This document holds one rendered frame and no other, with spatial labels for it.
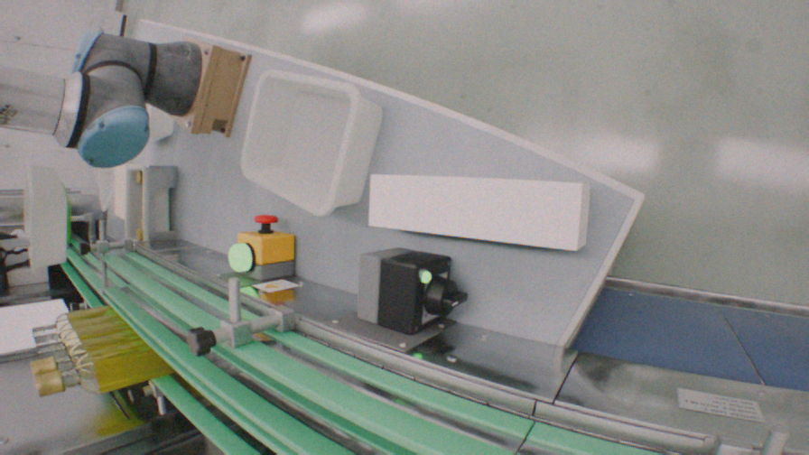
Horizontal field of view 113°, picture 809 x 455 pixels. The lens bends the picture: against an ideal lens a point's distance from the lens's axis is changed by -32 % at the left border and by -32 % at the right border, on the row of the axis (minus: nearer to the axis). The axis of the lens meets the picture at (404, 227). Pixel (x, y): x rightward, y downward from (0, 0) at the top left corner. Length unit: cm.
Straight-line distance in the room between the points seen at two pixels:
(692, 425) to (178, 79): 85
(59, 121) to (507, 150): 60
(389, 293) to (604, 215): 24
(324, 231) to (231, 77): 37
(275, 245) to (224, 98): 33
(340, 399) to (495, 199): 23
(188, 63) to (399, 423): 69
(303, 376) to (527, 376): 21
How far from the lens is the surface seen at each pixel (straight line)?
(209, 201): 91
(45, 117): 65
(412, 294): 41
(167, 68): 78
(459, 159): 47
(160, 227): 107
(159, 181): 105
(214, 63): 79
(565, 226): 37
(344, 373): 39
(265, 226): 65
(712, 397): 41
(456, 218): 40
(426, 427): 32
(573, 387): 37
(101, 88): 66
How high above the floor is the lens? 117
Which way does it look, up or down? 56 degrees down
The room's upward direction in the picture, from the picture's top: 96 degrees counter-clockwise
